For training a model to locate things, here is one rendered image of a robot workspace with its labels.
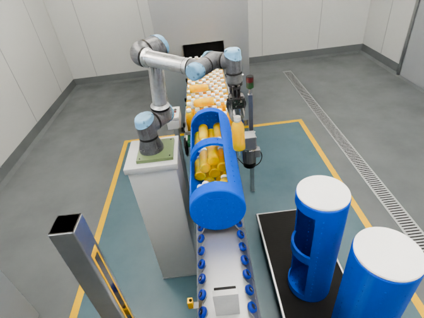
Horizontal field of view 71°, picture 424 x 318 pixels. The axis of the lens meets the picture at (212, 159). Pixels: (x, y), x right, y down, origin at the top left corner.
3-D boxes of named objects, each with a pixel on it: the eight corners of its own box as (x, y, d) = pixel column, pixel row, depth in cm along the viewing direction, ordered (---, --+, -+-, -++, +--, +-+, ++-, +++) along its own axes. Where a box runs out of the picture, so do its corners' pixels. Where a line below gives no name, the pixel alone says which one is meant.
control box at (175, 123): (168, 130, 237) (165, 118, 231) (170, 118, 254) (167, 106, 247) (180, 128, 237) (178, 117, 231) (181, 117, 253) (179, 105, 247)
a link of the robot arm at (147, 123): (134, 137, 180) (128, 118, 172) (149, 127, 188) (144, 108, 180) (148, 142, 174) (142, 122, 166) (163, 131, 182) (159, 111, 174)
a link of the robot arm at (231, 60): (228, 45, 136) (244, 46, 131) (229, 69, 142) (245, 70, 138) (218, 50, 131) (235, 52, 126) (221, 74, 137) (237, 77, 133)
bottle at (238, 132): (246, 151, 161) (244, 121, 150) (233, 153, 161) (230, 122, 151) (245, 144, 167) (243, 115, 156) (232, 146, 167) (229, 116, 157)
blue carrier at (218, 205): (192, 233, 157) (185, 193, 140) (193, 142, 228) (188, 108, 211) (247, 228, 157) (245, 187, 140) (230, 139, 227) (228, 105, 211)
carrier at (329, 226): (306, 259, 228) (279, 280, 216) (318, 169, 177) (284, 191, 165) (338, 286, 208) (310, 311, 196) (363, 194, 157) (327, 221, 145)
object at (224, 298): (216, 316, 123) (212, 296, 114) (215, 306, 127) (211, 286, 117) (240, 313, 123) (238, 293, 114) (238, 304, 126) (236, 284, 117)
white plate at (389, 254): (438, 286, 113) (436, 288, 114) (414, 229, 135) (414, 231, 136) (358, 276, 120) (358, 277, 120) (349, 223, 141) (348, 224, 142)
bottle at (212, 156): (206, 165, 174) (205, 148, 189) (217, 167, 175) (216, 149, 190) (208, 156, 170) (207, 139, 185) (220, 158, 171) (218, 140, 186)
